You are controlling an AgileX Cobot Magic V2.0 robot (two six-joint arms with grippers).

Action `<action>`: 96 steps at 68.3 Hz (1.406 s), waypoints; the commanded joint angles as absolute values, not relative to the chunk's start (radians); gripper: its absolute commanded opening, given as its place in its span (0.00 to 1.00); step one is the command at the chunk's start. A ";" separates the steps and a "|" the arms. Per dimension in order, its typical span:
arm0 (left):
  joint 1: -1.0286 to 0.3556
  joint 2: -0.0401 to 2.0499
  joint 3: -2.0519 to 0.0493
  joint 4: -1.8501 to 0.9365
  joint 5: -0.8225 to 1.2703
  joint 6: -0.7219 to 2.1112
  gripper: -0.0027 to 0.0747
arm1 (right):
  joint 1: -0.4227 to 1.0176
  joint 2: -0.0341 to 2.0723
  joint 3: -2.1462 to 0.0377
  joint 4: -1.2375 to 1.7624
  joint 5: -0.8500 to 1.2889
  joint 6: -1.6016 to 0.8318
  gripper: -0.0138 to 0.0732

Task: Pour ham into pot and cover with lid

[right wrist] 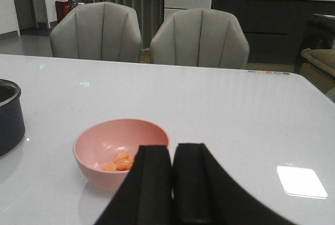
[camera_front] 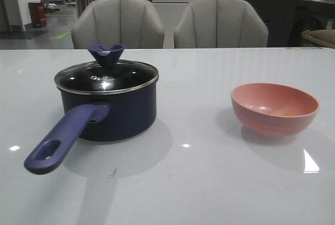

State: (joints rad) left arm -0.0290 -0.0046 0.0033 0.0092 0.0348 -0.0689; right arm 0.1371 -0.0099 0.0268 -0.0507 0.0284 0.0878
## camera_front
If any glass lid with blue knob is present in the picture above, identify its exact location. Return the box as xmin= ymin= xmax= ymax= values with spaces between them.
xmin=54 ymin=44 xmax=159 ymax=95

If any dark sideboard counter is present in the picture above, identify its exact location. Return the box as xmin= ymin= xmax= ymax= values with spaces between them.
xmin=245 ymin=0 xmax=334 ymax=47

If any dark blue saucepan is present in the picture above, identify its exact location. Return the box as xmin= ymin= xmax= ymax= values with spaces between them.
xmin=24 ymin=74 xmax=160 ymax=175

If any red bin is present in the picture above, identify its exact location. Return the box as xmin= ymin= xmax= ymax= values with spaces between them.
xmin=28 ymin=1 xmax=47 ymax=28

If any right grey chair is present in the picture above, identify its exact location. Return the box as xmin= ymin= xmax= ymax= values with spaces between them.
xmin=174 ymin=0 xmax=269 ymax=49

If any left grey chair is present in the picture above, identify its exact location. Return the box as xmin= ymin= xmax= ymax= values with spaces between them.
xmin=71 ymin=0 xmax=164 ymax=49

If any pink bowl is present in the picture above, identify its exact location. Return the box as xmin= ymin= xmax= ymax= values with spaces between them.
xmin=231 ymin=83 xmax=320 ymax=138

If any beige sofa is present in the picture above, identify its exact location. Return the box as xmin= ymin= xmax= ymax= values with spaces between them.
xmin=301 ymin=29 xmax=335 ymax=49

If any grey chair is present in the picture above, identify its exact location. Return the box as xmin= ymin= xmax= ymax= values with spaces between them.
xmin=71 ymin=0 xmax=164 ymax=49
xmin=174 ymin=0 xmax=269 ymax=49

